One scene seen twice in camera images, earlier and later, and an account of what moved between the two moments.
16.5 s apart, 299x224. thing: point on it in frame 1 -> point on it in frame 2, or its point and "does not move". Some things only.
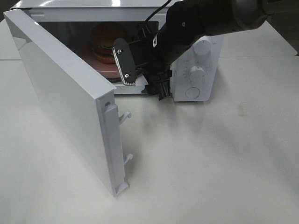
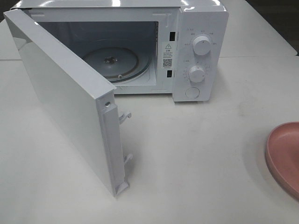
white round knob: x=202 y=47 does not move
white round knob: x=197 y=73 does not move
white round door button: x=192 y=92 does not move
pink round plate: x=108 y=71 -> x=282 y=157
